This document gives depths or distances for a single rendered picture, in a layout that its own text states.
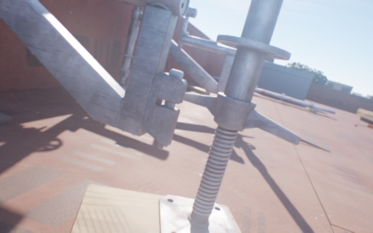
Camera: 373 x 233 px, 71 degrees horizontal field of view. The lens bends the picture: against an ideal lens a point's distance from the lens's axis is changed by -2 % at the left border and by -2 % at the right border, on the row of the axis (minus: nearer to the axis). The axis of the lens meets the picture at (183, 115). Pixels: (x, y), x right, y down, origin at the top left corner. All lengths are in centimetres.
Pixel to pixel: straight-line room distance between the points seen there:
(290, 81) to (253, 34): 594
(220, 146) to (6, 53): 97
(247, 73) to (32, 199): 43
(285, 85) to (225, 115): 594
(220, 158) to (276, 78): 592
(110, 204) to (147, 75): 25
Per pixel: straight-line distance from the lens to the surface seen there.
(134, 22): 174
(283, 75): 636
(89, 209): 51
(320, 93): 1193
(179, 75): 48
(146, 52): 48
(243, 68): 44
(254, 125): 44
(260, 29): 44
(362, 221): 96
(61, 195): 58
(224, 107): 44
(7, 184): 61
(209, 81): 156
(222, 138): 46
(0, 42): 121
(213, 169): 47
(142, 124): 49
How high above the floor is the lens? 31
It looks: 12 degrees down
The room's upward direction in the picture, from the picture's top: 15 degrees clockwise
